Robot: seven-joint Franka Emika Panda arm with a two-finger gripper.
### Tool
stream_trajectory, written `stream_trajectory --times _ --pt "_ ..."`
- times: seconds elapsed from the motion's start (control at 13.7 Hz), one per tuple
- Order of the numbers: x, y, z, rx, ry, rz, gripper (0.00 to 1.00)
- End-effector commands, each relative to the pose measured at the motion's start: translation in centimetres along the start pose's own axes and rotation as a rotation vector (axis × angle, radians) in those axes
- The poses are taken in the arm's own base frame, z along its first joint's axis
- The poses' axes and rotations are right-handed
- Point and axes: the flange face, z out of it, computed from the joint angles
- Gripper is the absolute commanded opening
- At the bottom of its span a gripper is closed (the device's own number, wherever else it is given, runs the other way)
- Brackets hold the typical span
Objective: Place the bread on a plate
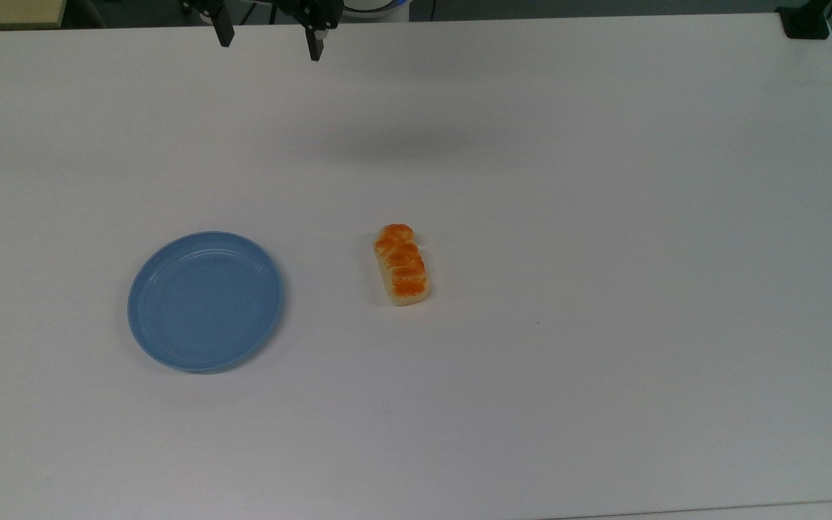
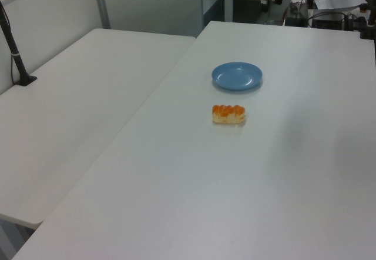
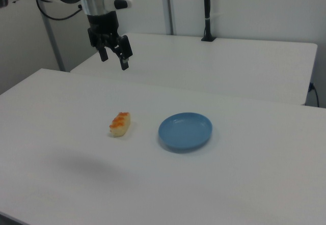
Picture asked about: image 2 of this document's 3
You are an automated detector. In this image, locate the orange glazed bread loaf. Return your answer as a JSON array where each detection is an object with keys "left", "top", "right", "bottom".
[{"left": 211, "top": 104, "right": 247, "bottom": 125}]

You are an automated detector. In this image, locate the blue round plate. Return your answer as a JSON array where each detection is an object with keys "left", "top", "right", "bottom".
[{"left": 211, "top": 61, "right": 264, "bottom": 91}]

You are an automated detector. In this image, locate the black electronics box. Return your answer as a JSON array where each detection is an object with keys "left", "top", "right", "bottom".
[{"left": 310, "top": 11, "right": 347, "bottom": 30}]

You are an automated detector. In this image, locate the small black device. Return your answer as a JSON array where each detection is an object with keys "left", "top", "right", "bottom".
[{"left": 285, "top": 3, "right": 308, "bottom": 28}]

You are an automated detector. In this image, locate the black clamp mount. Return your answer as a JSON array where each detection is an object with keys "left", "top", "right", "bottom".
[{"left": 345, "top": 3, "right": 376, "bottom": 41}]

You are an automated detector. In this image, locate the black camera stand pole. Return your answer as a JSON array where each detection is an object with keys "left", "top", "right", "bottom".
[{"left": 0, "top": 0, "right": 38, "bottom": 88}]

